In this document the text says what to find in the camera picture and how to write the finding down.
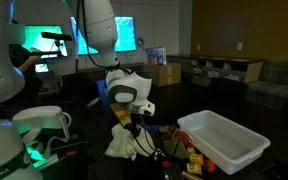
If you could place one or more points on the large wall monitor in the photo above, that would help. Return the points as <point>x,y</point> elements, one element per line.
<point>126,36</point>

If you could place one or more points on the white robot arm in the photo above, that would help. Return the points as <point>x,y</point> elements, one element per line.
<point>98,26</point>

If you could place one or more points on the green plaid sofa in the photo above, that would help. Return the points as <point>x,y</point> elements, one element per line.
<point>271,89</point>

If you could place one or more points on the orange handled screwdriver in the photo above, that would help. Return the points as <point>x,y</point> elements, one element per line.
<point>53,159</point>

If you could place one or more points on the blue white carton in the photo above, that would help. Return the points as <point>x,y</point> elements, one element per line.
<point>156,56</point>

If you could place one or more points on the white towel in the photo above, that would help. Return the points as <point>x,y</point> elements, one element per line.
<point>124,145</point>

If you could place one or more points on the red plush toy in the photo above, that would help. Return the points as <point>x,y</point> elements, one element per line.
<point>183,136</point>

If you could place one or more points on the left wall monitor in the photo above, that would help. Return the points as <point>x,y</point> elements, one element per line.
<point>35,42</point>

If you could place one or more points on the wooden low shelf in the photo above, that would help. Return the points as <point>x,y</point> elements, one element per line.
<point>200,69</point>

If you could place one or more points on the cardboard box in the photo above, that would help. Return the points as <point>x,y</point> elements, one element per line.
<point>164,75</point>

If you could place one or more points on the yellow cup toy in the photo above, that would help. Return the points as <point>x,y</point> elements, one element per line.
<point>195,163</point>

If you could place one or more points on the black camera on tripod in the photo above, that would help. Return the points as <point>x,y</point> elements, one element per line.
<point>57,39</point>

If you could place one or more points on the person in dark clothes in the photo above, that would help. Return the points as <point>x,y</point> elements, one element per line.
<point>22,59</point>

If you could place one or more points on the orange ball toy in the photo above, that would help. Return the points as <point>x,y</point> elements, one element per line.
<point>209,166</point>

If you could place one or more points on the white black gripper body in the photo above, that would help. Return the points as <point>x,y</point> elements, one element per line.
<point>148,108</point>

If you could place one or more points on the white plastic bin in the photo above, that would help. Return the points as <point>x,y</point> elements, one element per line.
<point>228,144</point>

